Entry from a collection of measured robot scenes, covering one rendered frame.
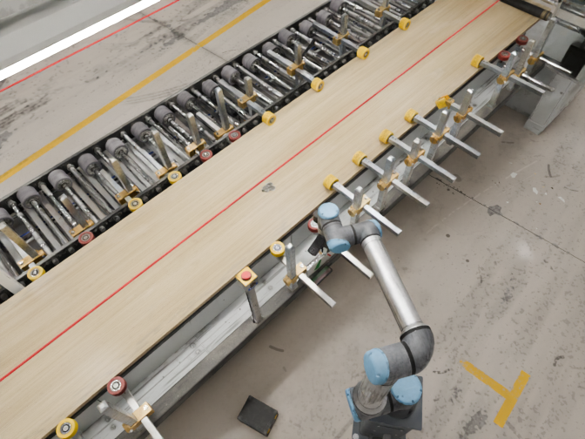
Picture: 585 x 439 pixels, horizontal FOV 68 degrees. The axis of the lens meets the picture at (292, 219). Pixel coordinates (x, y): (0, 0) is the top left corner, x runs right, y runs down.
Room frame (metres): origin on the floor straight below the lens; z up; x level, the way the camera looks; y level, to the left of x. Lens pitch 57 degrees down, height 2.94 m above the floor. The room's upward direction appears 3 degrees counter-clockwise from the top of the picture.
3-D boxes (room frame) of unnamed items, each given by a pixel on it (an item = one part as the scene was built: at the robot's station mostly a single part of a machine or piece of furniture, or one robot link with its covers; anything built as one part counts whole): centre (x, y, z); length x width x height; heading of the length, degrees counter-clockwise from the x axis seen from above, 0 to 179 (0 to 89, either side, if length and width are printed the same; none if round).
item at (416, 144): (1.68, -0.73, 0.87); 0.04 x 0.04 x 0.48; 42
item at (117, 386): (0.48, 0.83, 0.85); 0.08 x 0.08 x 0.11
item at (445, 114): (1.84, -0.91, 0.92); 0.04 x 0.04 x 0.48; 42
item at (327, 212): (1.06, -0.16, 1.31); 0.10 x 0.09 x 0.12; 12
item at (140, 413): (0.36, 0.75, 0.80); 0.14 x 0.06 x 0.05; 132
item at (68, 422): (0.31, 1.02, 0.85); 0.08 x 0.08 x 0.11
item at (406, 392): (0.42, -0.47, 0.79); 0.17 x 0.15 x 0.18; 102
